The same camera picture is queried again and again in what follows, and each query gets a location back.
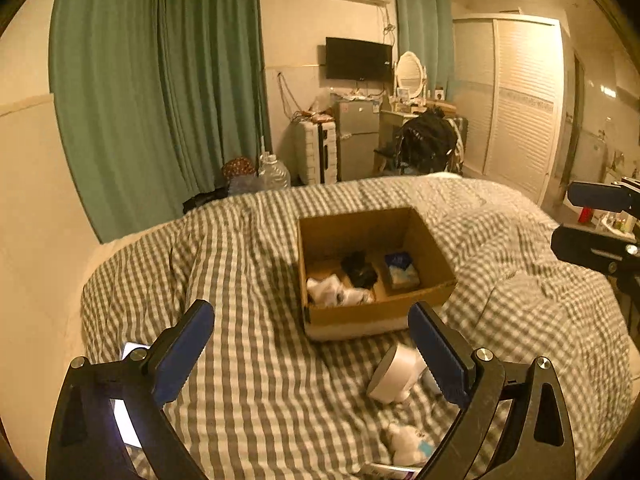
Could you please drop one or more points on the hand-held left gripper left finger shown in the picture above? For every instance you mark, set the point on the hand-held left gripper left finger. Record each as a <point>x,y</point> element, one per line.
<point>182,357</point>

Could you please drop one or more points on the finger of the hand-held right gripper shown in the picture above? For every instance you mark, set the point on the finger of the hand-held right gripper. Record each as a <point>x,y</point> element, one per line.
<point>597,195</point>
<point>590,247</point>

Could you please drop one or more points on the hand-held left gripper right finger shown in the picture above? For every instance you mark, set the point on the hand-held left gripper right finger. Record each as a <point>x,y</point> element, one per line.
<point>440,355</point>

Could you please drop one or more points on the white cylindrical device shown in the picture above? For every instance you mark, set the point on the white cylindrical device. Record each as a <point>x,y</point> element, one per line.
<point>395,372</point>

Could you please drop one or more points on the cardboard box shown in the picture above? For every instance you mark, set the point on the cardboard box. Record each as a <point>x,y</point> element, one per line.
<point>350,317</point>

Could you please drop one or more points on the smartphone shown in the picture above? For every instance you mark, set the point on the smartphone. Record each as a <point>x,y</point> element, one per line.
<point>127,420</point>

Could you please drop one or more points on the blue tissue pack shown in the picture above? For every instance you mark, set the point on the blue tissue pack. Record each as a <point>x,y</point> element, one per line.
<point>401,271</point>

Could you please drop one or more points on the small white plush toy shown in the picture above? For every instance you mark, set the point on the small white plush toy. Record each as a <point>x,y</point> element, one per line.
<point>405,442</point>

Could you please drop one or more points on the grey checked blanket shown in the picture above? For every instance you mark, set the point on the grey checked blanket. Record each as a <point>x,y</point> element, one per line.
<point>260,285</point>

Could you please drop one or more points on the black cloth bundle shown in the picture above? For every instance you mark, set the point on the black cloth bundle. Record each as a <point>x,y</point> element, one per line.
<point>360,270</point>

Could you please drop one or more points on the white louvred wardrobe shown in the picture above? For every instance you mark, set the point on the white louvred wardrobe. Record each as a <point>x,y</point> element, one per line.
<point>520,105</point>

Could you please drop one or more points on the white sock bundle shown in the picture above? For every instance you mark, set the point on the white sock bundle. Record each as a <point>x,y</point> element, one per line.
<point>327,291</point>

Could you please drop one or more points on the black backpack on chair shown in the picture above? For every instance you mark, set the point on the black backpack on chair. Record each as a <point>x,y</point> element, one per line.
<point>425,142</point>

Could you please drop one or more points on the brown patterned bag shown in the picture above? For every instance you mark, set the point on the brown patterned bag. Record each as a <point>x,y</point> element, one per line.
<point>239,166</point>

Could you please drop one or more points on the large clear water bottle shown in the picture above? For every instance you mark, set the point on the large clear water bottle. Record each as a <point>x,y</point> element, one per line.
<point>272,175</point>

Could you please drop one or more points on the white dressing table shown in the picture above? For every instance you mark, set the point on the white dressing table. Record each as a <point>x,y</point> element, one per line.
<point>389,122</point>

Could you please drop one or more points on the white oval mirror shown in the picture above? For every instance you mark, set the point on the white oval mirror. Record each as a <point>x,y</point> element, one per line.
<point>410,74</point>

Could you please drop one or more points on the small grey fridge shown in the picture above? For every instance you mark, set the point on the small grey fridge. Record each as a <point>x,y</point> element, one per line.
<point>356,145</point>

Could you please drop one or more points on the white suitcase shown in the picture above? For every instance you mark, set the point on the white suitcase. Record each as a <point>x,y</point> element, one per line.
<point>312,152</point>

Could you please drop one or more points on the narrow green curtain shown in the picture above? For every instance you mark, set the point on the narrow green curtain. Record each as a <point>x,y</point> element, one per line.
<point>422,25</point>

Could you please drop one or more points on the wide green curtain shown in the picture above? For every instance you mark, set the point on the wide green curtain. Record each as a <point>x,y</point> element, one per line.
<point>150,85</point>

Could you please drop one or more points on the black wall television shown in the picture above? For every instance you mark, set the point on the black wall television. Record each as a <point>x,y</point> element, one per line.
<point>357,59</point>

